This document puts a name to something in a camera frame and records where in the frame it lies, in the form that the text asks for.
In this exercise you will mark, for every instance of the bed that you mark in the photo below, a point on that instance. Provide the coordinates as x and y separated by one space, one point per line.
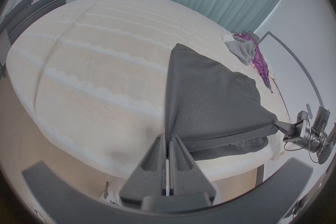
105 60

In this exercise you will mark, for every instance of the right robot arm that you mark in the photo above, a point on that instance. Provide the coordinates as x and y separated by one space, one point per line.
320 136

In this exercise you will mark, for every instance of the black chest of drawers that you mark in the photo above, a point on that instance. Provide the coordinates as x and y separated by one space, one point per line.
39 10

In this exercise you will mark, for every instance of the pink garment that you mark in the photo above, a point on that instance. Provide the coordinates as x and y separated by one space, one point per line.
253 66

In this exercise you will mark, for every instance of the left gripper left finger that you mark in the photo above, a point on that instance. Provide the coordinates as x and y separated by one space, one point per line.
149 173

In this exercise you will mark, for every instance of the purple satin garment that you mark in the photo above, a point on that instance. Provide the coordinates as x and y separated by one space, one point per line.
259 62

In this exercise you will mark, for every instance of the white garment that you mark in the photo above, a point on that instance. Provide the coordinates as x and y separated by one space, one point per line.
226 38

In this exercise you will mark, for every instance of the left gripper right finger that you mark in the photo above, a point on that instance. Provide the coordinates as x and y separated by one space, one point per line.
187 175

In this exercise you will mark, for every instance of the black T-shirt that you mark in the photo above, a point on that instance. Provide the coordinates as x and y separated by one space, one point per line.
210 102

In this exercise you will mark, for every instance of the grey bedside table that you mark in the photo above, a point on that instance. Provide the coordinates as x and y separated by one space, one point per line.
253 34

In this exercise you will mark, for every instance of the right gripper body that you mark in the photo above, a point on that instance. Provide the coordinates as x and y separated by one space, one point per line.
294 133

